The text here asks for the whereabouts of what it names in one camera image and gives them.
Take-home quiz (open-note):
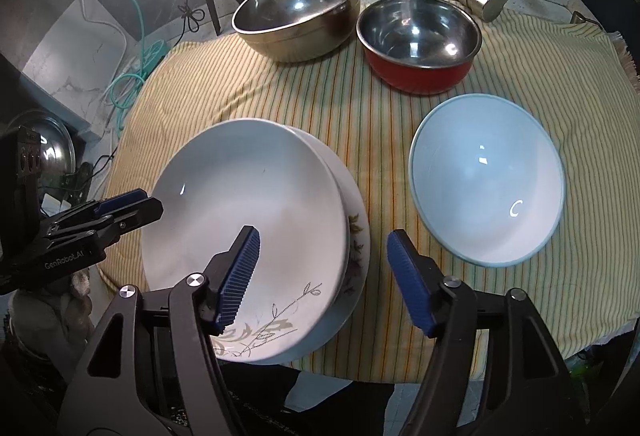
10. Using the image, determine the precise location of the red rose deep plate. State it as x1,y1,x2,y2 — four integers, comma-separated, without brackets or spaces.
288,126,350,303

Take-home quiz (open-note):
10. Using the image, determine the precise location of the pale green ceramic bowl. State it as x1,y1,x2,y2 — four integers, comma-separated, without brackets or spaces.
408,93,566,268

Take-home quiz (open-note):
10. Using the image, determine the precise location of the large steel bowl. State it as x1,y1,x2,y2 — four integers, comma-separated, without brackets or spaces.
232,0,360,63

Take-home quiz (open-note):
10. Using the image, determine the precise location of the red steel bowl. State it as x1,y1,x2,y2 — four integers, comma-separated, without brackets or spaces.
356,0,483,96

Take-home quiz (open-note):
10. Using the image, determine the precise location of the white plate grey leaf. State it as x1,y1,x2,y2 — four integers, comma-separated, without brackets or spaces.
140,117,350,365

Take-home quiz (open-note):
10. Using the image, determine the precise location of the teal power cable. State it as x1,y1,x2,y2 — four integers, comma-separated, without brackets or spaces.
67,0,172,131

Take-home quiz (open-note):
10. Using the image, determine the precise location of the white cable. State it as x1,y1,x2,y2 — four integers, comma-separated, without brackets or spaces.
29,0,132,82

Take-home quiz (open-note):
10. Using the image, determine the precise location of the pink blossom deep plate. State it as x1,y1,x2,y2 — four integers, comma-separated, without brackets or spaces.
280,173,371,364

